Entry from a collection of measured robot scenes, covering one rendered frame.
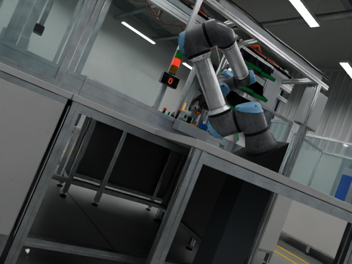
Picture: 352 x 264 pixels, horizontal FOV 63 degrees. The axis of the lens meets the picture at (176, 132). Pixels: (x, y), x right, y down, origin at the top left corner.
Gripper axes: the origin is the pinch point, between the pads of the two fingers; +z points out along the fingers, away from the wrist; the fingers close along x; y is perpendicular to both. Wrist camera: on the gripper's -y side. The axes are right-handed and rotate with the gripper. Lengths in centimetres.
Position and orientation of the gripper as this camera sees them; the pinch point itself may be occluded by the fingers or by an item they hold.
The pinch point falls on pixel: (193, 110)
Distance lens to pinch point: 191.6
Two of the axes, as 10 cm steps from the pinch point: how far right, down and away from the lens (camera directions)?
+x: 8.1, 3.5, 4.7
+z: -5.7, 6.1, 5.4
